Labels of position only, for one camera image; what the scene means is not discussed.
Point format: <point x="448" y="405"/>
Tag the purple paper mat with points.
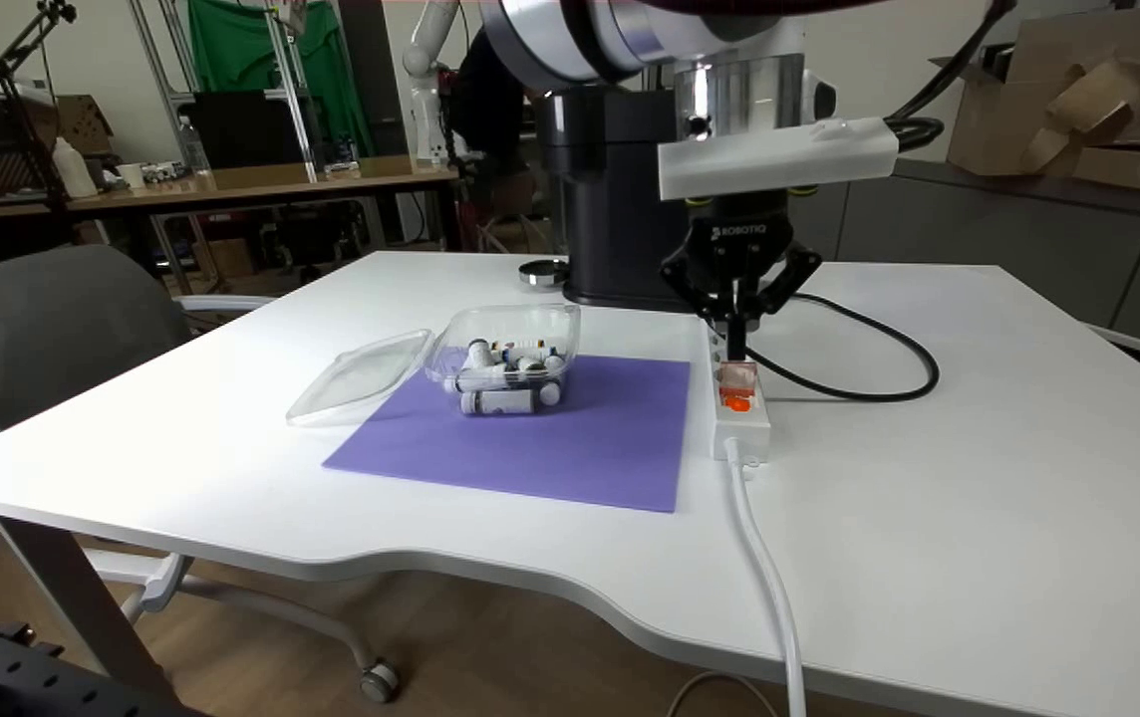
<point x="596" y="444"/>

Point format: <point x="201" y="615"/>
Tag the green cloth backdrop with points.
<point x="238" y="44"/>

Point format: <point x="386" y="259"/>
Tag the grey office chair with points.
<point x="55" y="324"/>

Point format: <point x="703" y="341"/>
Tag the long wooden desk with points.
<point x="238" y="186"/>

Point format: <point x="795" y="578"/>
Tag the grey cabinet row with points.
<point x="994" y="239"/>

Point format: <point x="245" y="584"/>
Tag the black coffee machine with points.
<point x="612" y="201"/>

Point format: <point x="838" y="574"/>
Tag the white paint tube black cap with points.
<point x="508" y="400"/>
<point x="493" y="379"/>
<point x="479" y="351"/>
<point x="547" y="361"/>

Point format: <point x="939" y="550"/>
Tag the clear plastic container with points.
<point x="515" y="324"/>

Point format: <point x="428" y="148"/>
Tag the white wheeled base leg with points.
<point x="315" y="615"/>

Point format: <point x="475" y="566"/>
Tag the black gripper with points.
<point x="742" y="234"/>

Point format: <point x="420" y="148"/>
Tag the black monitor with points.
<point x="245" y="130"/>

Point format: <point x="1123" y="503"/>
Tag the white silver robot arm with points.
<point x="612" y="33"/>

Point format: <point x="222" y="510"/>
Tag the clear plastic lid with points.
<point x="357" y="377"/>

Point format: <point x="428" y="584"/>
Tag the person in dark clothes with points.
<point x="493" y="125"/>

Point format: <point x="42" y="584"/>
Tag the grey table leg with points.
<point x="72" y="599"/>

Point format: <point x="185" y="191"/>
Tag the white power strip orange switch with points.
<point x="742" y="421"/>

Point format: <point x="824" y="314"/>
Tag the large cardboard box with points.
<point x="1075" y="102"/>

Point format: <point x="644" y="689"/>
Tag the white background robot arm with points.
<point x="428" y="83"/>

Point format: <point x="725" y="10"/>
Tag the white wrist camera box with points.
<point x="783" y="158"/>

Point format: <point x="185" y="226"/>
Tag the white metal stand pole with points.
<point x="294" y="94"/>

